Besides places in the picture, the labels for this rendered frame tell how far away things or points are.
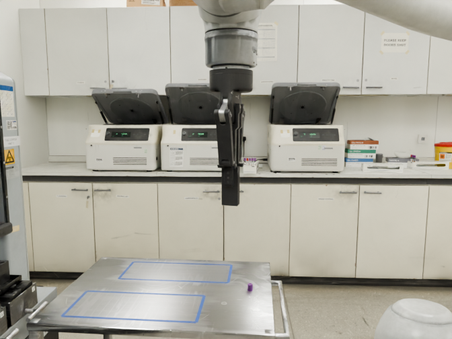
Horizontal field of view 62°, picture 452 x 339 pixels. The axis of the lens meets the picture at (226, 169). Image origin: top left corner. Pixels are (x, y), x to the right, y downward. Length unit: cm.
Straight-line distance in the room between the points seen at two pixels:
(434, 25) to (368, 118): 301
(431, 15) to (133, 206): 267
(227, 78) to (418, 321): 52
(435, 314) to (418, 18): 49
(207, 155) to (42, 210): 138
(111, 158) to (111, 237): 63
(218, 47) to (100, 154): 251
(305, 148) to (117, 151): 143
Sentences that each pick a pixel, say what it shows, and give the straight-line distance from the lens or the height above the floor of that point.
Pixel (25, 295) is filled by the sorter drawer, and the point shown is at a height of 79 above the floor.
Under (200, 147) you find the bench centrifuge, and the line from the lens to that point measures 289.
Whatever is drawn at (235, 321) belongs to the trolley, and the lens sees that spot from 100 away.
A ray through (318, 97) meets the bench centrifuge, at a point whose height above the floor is 148.
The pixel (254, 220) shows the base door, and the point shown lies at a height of 53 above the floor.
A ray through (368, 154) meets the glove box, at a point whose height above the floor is 101.
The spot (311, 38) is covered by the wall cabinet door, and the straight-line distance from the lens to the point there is 325.
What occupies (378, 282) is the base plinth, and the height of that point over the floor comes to 3.
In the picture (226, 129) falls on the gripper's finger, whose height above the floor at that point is 129.
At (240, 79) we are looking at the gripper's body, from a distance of 64.
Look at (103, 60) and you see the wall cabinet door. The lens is 339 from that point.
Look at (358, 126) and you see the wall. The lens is 364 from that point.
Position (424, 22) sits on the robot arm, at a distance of 66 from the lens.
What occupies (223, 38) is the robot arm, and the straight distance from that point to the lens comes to 64.
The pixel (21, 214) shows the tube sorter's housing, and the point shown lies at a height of 100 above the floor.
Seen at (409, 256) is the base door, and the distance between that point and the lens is 330.
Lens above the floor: 131
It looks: 8 degrees down
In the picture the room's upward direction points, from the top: straight up
